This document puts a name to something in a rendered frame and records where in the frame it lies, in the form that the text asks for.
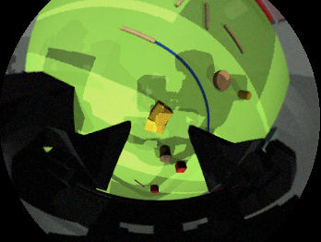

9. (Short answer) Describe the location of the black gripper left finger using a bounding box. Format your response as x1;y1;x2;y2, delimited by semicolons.
45;120;131;191

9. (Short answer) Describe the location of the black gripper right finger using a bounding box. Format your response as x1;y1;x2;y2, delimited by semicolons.
187;125;266;192

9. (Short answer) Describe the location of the yellow cylinder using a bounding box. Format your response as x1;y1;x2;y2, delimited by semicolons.
238;91;253;100

